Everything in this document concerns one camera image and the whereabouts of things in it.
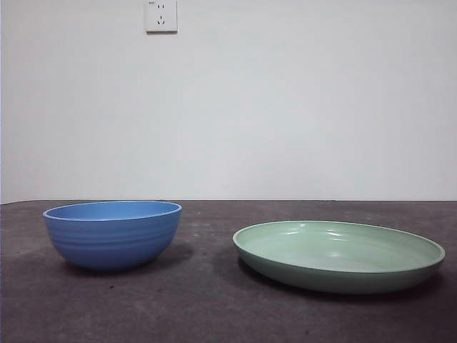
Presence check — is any green round plate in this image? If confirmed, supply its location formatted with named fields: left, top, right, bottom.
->
left=231, top=220, right=446, bottom=296

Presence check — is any blue ribbed bowl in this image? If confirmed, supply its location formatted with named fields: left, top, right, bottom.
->
left=42, top=200, right=183, bottom=272

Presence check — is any white wall socket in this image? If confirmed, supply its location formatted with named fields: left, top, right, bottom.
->
left=144, top=0, right=179, bottom=36

